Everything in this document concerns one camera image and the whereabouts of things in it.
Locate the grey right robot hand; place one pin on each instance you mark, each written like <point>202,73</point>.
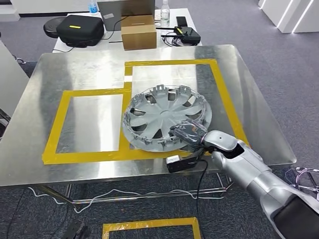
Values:
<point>189,133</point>

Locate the clear water bottle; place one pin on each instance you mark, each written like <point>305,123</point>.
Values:
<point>165,14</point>

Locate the steel workbench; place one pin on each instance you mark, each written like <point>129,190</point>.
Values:
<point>87,72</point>

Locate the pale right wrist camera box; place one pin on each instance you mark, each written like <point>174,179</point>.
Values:
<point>174,164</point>

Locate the brown cardboard box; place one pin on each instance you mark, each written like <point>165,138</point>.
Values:
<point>138,36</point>

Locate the black smartphone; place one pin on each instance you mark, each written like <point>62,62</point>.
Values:
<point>181,21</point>

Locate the black hard carry case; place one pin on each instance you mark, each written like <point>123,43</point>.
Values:
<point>79,31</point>

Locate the blue label water bottle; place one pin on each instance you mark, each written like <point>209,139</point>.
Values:
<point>93,7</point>

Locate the white table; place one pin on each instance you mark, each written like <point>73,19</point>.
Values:
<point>112,46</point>

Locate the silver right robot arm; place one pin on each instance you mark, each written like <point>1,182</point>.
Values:
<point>249,165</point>

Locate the black remote controller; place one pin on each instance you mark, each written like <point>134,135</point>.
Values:
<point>189,34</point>

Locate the grey laptop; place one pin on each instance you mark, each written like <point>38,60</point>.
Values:
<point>109,16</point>

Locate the pale grey board panel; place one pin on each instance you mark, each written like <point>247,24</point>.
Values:
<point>10,82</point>

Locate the black round stool seat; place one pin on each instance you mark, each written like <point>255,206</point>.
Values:
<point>51,26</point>

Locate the silver plastic wheel hubcap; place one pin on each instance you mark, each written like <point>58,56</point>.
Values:
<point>159,112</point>

